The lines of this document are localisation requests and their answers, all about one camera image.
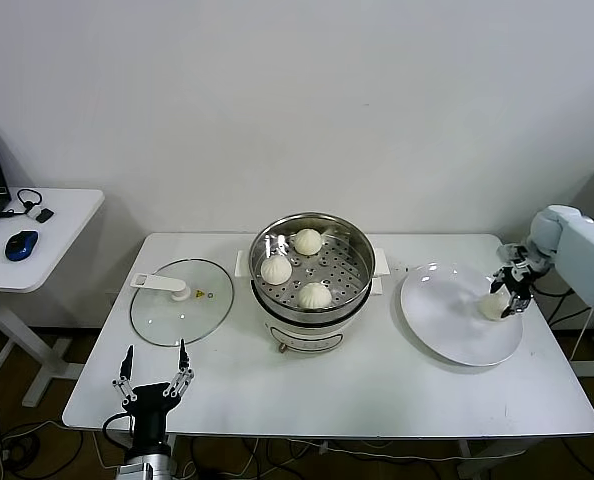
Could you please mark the white electric cooking pot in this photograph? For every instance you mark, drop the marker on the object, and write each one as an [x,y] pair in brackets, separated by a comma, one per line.
[302,336]

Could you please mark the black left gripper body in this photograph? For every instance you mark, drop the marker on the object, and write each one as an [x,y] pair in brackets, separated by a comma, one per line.
[151,415]

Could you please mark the white side table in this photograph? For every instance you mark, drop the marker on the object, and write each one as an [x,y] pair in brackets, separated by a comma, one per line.
[67,235]

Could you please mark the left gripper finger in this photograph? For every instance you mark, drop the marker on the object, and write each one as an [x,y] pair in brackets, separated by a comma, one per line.
[122,385]
[182,380]

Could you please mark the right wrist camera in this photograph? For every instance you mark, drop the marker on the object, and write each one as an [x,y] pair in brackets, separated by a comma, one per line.
[509,252]

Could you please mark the white steamed baozi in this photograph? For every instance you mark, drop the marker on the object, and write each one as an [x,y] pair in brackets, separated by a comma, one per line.
[308,241]
[492,307]
[313,296]
[276,270]

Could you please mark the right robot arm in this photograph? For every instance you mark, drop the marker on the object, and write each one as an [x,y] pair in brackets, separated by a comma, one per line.
[587,260]

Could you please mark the small black adapter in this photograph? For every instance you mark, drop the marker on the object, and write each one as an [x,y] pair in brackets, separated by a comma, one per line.
[43,216]

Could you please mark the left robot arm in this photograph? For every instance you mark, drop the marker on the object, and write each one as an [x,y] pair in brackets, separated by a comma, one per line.
[147,465]

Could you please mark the steel steamer basket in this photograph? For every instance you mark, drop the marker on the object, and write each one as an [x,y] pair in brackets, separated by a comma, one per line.
[347,280]

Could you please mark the white round plate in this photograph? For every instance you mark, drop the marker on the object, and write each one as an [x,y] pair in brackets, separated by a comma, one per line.
[437,320]

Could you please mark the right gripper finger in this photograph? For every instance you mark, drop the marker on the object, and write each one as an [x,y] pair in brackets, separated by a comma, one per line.
[518,306]
[499,281]

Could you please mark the blue computer mouse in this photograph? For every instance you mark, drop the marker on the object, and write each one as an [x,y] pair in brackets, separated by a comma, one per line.
[20,245]

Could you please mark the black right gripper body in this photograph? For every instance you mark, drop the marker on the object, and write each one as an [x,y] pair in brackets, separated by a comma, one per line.
[518,282]

